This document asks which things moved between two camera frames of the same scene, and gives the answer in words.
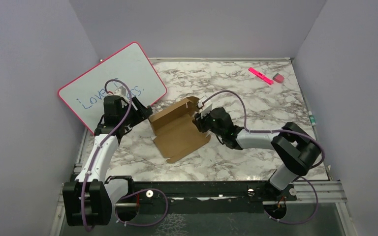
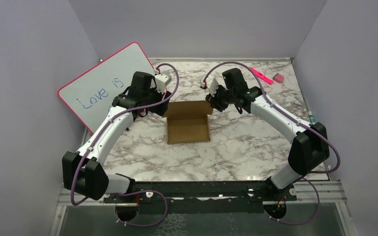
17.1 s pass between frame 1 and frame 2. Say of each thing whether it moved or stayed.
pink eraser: stayed
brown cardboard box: moved
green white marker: stayed
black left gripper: moved
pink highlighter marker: stayed
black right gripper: moved
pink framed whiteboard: stayed
